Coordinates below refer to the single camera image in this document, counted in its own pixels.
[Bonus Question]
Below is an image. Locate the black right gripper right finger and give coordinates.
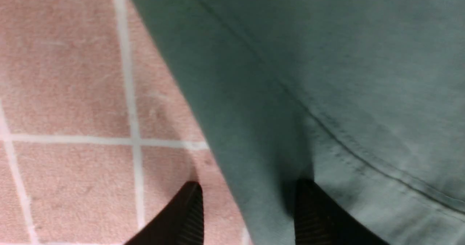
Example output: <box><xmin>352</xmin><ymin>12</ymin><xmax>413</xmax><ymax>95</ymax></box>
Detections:
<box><xmin>294</xmin><ymin>179</ymin><xmax>387</xmax><ymax>245</ymax></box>

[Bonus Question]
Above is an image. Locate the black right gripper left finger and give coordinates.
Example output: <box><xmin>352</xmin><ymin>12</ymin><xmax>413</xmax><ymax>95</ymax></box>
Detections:
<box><xmin>125</xmin><ymin>181</ymin><xmax>205</xmax><ymax>245</ymax></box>

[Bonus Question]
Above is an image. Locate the green long-sleeved shirt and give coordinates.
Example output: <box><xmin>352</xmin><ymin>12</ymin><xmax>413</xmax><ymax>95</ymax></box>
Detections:
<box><xmin>132</xmin><ymin>0</ymin><xmax>464</xmax><ymax>245</ymax></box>

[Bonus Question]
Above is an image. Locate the pink checkered tablecloth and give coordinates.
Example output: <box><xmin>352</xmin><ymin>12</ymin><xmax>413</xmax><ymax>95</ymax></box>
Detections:
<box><xmin>1</xmin><ymin>0</ymin><xmax>251</xmax><ymax>245</ymax></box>

